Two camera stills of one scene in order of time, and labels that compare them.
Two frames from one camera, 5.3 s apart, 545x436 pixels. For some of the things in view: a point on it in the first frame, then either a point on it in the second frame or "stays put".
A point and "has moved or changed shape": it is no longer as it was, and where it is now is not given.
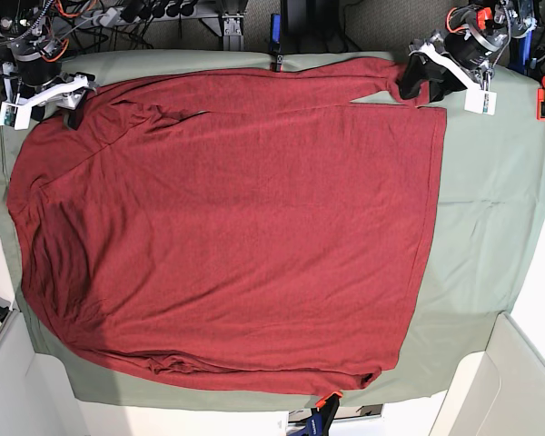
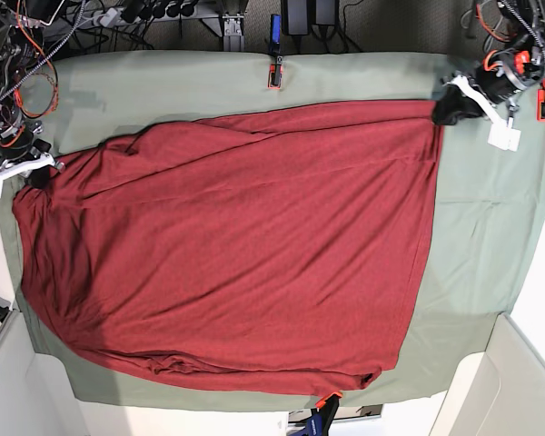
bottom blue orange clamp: x=318 y=423 stays put
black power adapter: x=295 y=17 stays put
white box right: x=509 y=389 stays put
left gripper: x=68 y=95 -> x=40 y=160
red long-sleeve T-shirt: x=237 y=230 has moved or changed shape
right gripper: x=449 y=79 -> x=451 y=104
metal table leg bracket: x=232 y=40 stays put
